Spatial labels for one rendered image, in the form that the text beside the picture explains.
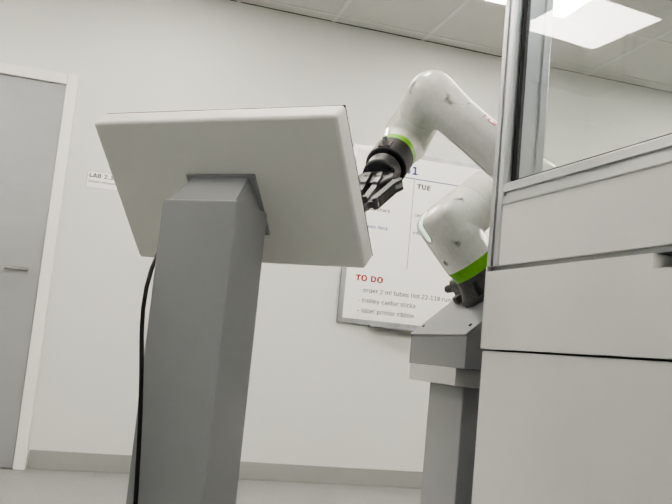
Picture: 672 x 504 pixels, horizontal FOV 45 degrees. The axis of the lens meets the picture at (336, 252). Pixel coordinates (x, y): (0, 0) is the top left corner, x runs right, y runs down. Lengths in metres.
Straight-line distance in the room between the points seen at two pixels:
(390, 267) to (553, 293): 3.76
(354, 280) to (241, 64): 1.46
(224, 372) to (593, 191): 0.69
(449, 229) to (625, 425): 0.92
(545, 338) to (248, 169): 0.62
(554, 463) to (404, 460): 3.87
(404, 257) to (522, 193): 3.67
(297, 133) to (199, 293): 0.33
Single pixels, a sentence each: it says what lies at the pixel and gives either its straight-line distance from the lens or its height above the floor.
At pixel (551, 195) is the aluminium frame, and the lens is 1.34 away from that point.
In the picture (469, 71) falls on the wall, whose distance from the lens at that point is 5.50.
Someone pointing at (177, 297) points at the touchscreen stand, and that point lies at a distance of 1.49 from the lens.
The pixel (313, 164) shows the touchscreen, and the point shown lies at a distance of 1.46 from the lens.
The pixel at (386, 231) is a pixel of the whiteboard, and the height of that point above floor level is 1.53.
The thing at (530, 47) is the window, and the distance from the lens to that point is 1.52.
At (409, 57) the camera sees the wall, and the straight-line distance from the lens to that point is 5.36.
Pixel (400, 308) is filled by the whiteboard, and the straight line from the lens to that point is 5.03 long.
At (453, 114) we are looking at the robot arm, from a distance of 1.75.
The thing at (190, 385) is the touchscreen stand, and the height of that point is 0.69.
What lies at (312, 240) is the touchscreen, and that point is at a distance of 1.55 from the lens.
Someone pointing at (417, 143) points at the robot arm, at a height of 1.24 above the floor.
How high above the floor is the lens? 0.77
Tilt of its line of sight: 7 degrees up
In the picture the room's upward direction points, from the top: 5 degrees clockwise
